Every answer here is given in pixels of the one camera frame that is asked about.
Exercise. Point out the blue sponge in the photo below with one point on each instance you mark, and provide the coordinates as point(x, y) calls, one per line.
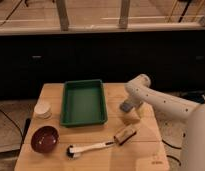
point(126, 107)

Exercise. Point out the white handled dish brush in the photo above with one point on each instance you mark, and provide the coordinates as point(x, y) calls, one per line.
point(73, 151)

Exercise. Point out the wooden block scrubber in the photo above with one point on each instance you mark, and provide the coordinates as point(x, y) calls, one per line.
point(125, 134)

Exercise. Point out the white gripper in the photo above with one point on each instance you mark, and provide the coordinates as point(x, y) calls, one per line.
point(134, 102)

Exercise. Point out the green plastic tray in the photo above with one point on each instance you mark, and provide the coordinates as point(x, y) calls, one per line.
point(83, 103)

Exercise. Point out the dark red bowl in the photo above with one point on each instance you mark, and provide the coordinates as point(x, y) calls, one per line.
point(45, 139)

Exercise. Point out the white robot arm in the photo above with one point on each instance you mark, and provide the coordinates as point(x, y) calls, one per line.
point(193, 113)

